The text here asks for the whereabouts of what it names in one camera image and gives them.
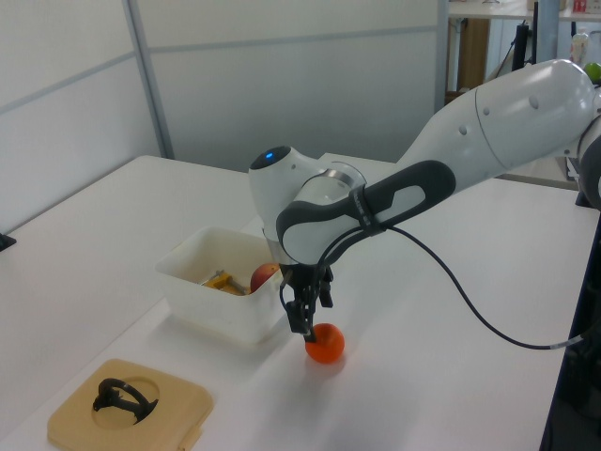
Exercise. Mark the orange toy fruit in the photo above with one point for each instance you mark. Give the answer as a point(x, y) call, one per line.
point(328, 350)

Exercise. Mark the grey partition post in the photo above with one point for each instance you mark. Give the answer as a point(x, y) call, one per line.
point(442, 47)

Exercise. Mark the green ball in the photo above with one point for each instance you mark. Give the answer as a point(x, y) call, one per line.
point(593, 71)

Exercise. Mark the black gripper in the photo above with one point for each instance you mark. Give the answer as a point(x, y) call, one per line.
point(307, 275)

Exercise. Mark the silver metal piece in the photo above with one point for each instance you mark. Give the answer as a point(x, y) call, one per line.
point(219, 273)

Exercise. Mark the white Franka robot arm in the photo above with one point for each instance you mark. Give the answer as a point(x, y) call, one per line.
point(516, 117)

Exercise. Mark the white plastic container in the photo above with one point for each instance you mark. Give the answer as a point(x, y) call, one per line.
point(211, 310)

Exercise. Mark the black monitor stand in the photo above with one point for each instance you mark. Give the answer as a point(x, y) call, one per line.
point(522, 47)

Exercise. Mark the brown wooden desk panel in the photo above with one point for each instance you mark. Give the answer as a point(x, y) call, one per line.
point(474, 51)

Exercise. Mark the red toy apple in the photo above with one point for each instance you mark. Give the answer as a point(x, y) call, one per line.
point(263, 277)

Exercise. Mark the yellow toy item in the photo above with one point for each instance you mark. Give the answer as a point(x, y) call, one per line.
point(220, 284)

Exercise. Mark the white bottle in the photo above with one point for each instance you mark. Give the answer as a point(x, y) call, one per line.
point(580, 44)

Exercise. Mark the black equipment stand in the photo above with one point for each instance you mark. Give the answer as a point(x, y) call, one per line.
point(577, 399)

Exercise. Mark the beige plastic lid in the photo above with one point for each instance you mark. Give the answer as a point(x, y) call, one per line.
point(188, 399)

